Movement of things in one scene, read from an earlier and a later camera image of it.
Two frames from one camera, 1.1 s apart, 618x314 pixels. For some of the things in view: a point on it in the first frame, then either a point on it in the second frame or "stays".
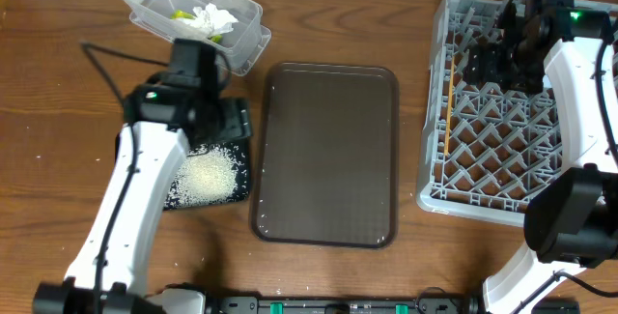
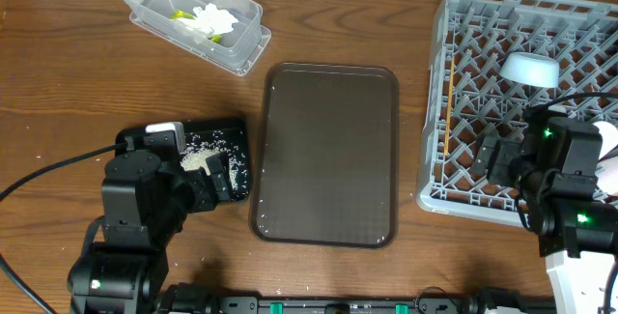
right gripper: (484, 71) to (508, 148)
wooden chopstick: (449, 105) stays
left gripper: (234, 121) to (217, 189)
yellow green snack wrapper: (215, 38) stays
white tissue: (213, 20) stays
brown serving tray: (327, 162) stays
